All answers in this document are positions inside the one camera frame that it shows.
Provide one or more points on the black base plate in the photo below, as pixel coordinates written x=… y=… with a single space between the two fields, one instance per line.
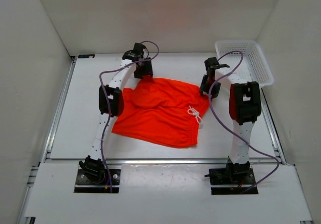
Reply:
x=84 y=184
x=221 y=184

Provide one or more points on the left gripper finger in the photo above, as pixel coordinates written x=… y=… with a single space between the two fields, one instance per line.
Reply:
x=149 y=72
x=139 y=73

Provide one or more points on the aluminium left rail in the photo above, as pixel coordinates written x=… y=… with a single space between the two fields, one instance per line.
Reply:
x=58 y=111

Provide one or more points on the black corner label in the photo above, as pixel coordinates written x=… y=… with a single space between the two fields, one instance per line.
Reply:
x=86 y=56

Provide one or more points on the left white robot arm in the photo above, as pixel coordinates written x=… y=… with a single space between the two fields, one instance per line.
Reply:
x=111 y=106

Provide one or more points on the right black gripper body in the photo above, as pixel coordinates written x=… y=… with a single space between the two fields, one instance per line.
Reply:
x=210 y=81

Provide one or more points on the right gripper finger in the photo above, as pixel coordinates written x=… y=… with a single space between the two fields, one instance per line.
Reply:
x=214 y=91
x=204 y=86

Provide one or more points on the orange shorts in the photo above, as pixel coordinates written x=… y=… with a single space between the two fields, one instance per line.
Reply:
x=158 y=110

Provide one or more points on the aluminium front rail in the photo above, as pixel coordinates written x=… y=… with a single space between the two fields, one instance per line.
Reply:
x=164 y=161

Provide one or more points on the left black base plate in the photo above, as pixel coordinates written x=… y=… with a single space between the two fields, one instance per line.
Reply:
x=84 y=184

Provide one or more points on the white plastic basket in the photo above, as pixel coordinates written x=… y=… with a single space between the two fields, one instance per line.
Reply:
x=254 y=66

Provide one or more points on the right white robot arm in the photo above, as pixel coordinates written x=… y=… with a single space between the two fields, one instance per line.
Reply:
x=244 y=108

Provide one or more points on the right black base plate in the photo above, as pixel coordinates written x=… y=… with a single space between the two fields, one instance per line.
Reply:
x=221 y=184

